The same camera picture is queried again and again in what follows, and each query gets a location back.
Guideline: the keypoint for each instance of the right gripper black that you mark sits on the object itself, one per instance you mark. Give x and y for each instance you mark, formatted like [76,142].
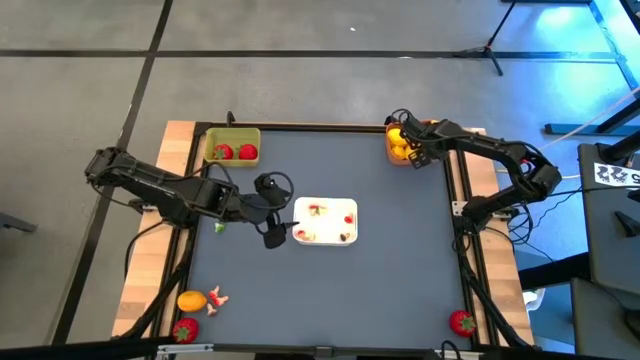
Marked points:
[430,137]

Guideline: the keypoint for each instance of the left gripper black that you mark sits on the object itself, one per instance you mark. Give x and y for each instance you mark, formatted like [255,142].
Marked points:
[260,210]

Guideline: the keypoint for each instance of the green toy brussels sprout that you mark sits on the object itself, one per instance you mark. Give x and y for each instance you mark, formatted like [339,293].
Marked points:
[219,228]
[310,236]
[321,211]

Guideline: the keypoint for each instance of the brown toy mushroom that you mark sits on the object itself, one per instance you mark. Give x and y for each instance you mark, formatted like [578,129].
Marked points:
[344,237]

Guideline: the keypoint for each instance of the red toy strawberry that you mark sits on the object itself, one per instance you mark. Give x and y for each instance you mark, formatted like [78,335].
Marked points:
[185,330]
[223,151]
[462,323]
[248,151]

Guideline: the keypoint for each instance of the toy orange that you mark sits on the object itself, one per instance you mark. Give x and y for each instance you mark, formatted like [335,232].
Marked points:
[191,301]

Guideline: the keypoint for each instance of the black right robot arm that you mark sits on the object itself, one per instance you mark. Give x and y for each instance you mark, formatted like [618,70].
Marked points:
[500,147]

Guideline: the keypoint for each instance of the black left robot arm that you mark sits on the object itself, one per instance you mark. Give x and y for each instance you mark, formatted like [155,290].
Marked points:
[150,182]

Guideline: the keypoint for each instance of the white plastic basket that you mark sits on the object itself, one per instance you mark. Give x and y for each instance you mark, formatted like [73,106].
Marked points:
[330,225]

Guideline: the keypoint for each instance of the orange plastic basket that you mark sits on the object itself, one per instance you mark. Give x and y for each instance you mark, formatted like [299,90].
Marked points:
[392,159]

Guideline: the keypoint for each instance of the black tripod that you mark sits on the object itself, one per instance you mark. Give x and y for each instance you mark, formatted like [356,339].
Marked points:
[487,50]

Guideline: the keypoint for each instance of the yellow-green plastic basket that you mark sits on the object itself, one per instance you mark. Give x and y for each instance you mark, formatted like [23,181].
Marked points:
[235,134]

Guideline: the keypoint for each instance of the small white object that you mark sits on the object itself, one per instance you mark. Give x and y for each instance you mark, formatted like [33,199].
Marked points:
[533,298]

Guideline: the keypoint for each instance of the white printed paper tag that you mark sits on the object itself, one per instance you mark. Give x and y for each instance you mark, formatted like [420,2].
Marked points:
[617,175]

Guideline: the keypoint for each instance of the grey desk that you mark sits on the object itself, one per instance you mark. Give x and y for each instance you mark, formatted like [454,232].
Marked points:
[607,235]

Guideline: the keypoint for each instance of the black desk object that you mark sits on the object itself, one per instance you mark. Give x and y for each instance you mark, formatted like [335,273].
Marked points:
[627,223]

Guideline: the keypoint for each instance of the grey cabinet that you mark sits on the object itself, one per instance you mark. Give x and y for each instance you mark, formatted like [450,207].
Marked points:
[605,320]

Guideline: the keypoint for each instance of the dark grey floor object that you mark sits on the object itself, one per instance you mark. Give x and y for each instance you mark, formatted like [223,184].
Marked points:
[15,223]

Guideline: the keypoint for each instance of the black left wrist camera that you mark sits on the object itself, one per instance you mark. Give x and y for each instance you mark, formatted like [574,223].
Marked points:
[270,186]

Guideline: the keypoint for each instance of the black aluminium rig frame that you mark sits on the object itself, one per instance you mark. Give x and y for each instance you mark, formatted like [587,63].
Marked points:
[325,128]

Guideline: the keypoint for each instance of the black stand frame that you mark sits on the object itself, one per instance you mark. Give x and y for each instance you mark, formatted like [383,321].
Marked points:
[565,128]

